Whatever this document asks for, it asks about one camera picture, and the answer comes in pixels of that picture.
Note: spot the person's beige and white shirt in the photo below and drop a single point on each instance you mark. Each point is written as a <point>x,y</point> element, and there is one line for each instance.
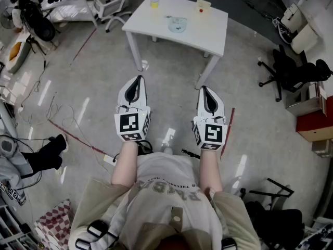
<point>161,199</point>

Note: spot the cream open box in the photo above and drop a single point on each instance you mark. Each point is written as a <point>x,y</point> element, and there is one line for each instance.
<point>203,4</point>

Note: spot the cardboard box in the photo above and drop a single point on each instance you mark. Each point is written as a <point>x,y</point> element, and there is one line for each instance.
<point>304,100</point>

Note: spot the white metal rack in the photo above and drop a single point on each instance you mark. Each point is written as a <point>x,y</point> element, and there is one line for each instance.
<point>67,9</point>

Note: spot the red box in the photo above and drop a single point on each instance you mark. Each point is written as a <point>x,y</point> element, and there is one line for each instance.
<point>316,121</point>

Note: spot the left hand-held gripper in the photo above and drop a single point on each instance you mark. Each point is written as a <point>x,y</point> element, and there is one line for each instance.
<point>130,124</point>

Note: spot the white floor fan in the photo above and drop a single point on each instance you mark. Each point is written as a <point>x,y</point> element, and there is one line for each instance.
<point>6,18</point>

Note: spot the red checkered bag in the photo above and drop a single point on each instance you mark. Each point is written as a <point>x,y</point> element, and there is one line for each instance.
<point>56,223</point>

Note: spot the black office chair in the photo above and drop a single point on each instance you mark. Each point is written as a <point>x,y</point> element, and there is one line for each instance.
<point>291,72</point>

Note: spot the white tub with orange lining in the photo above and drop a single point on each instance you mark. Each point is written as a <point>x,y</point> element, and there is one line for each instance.
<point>17,57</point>

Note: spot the person's left forearm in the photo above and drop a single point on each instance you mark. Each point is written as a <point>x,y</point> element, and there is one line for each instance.
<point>126,163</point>

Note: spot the blue-topped cup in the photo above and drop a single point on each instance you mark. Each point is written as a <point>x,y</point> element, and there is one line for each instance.
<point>154,2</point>

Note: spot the white table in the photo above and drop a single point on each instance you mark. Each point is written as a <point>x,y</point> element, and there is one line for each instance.
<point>203,30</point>

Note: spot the clear plastic bag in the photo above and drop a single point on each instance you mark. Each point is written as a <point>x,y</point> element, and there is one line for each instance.
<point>177,25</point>

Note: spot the black bag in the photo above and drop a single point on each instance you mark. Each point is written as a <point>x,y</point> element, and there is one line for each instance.
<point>278,223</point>

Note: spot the black folding stand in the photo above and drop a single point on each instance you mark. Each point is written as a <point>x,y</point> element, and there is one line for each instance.
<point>273,191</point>

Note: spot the white office chair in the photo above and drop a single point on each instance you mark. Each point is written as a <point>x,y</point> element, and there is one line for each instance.
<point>112,6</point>

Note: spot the black backpack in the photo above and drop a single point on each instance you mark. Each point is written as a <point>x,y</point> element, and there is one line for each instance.
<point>41,25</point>

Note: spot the person's right forearm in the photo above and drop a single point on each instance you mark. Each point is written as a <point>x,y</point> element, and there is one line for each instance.
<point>209,170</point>

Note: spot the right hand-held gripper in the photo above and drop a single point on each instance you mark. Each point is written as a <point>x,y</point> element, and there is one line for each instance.
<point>213,133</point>

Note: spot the black belt device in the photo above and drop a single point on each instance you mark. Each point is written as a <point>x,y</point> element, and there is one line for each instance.
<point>191,154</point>

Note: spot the white and black headset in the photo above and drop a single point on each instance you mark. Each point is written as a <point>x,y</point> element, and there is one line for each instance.
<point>284,34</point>

